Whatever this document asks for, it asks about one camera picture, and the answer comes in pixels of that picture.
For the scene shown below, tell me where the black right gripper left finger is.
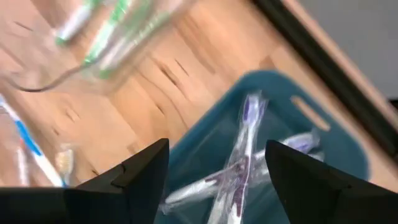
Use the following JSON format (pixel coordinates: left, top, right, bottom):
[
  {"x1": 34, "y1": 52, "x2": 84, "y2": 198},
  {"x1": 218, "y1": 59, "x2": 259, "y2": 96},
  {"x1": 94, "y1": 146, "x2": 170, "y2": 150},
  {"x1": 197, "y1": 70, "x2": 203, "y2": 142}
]
[{"x1": 0, "y1": 138, "x2": 170, "y2": 224}]

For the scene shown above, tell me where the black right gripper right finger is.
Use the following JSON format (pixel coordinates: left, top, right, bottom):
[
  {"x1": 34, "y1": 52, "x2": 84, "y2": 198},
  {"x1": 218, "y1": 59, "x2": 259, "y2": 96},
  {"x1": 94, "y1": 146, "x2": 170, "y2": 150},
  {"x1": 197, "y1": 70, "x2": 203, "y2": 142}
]
[{"x1": 265, "y1": 139, "x2": 398, "y2": 224}]

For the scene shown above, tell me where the blue toothbrush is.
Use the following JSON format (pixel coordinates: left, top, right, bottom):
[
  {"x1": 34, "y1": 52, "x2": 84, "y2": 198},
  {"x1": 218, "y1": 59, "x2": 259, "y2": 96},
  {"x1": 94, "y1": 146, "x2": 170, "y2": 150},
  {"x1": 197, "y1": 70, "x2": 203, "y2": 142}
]
[
  {"x1": 0, "y1": 95, "x2": 65, "y2": 187},
  {"x1": 207, "y1": 91, "x2": 270, "y2": 224}
]

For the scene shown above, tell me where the purple toothbrush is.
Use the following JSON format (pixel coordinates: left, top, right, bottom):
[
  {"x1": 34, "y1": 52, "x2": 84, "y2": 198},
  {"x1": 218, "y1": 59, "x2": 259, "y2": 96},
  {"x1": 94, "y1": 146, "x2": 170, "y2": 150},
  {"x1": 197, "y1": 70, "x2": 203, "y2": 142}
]
[{"x1": 160, "y1": 129, "x2": 323, "y2": 216}]

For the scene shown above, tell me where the small clear plastic bin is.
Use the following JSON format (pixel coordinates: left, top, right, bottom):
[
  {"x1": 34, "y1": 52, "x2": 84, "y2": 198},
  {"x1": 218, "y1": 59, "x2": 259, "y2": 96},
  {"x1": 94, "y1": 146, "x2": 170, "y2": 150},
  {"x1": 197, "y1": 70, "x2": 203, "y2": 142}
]
[{"x1": 0, "y1": 0, "x2": 200, "y2": 94}]

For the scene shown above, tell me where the teal plastic basket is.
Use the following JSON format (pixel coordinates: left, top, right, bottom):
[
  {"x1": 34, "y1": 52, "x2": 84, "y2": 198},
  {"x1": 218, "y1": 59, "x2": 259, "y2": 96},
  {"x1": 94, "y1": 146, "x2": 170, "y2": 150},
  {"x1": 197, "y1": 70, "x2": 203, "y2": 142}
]
[{"x1": 154, "y1": 70, "x2": 371, "y2": 224}]

